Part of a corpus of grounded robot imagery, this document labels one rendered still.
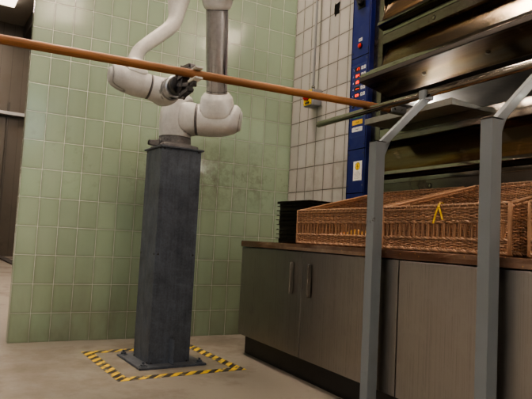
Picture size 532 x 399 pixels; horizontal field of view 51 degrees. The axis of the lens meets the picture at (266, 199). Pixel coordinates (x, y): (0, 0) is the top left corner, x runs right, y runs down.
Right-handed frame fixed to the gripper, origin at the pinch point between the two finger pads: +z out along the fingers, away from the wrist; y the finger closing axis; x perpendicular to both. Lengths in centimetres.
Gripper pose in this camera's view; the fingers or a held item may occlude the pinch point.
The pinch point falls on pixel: (195, 74)
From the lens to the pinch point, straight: 206.0
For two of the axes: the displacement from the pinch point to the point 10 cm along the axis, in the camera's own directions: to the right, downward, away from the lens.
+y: -0.5, 10.0, -0.7
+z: 4.9, -0.3, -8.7
